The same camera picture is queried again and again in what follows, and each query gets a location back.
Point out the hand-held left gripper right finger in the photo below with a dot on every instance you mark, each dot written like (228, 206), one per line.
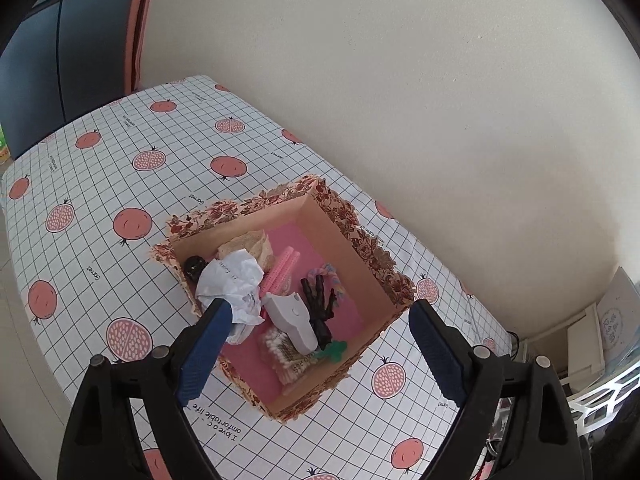
(440, 355)

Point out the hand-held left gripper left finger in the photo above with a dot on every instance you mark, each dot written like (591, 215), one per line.
(205, 355)

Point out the cotton swab pack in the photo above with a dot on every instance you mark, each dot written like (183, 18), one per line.
(282, 355)

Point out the white paper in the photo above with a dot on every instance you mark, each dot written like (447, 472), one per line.
(225, 280)

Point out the black toy car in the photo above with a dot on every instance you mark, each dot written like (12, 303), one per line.
(194, 267)

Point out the white eared plastic gadget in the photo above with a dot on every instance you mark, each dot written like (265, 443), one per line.
(295, 325)

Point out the green plastic figurine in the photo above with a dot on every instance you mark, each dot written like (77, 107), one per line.
(337, 350)

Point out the pink hair roller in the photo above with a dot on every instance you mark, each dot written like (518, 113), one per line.
(280, 272)

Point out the black gold candy wrapper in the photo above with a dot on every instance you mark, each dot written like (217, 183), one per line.
(320, 315)

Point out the floral paper box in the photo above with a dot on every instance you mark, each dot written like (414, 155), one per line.
(340, 260)

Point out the checked cloth covered desktop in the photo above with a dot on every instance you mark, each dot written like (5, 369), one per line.
(125, 180)

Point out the cream lace scrunchie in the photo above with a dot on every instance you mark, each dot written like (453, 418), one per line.
(255, 247)

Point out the white shelf unit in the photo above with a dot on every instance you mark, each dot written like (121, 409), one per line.
(585, 345)

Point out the white lattice plastic basket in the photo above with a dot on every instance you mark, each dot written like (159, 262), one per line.
(610, 390)

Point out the white wreath print booklet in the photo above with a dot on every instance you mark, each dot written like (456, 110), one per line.
(617, 320)

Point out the dark blue cabinet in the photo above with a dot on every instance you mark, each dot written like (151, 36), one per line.
(75, 60)

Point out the pink board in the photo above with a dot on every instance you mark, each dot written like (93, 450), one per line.
(137, 35)

